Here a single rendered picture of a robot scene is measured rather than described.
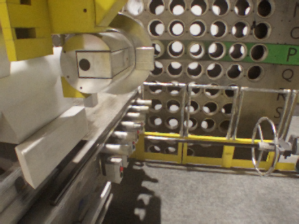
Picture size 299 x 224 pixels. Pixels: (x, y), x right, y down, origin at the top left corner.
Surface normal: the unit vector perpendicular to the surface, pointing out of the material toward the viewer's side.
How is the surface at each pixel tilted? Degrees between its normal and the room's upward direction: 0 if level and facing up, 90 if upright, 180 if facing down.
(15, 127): 68
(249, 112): 90
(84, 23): 90
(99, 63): 90
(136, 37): 90
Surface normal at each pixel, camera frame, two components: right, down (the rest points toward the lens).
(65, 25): -0.16, 0.37
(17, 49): 0.99, 0.06
